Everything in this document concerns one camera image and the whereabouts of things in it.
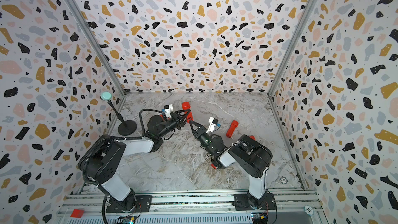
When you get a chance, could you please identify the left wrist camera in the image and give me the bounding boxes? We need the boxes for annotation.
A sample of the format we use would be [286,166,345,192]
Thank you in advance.
[162,104,174,120]

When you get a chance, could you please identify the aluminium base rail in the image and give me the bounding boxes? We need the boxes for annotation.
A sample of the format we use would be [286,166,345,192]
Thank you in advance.
[54,189,328,224]

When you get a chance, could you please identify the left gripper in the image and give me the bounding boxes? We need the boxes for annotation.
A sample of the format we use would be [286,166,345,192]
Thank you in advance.
[159,110,193,141]

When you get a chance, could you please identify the red block on rail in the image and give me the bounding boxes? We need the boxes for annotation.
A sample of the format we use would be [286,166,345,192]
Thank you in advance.
[70,209,85,219]

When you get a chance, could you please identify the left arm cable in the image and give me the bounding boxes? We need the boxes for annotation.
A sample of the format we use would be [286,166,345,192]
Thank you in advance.
[138,108,164,138]

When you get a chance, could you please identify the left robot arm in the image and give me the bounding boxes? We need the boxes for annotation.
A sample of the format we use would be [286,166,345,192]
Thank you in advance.
[78,108,191,213]

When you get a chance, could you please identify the microphone stand green head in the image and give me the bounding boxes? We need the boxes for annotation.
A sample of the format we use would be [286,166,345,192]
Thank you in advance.
[101,91,137,136]

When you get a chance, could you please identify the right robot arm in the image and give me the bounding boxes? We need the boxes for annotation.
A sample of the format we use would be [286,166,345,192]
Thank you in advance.
[190,120,273,209]

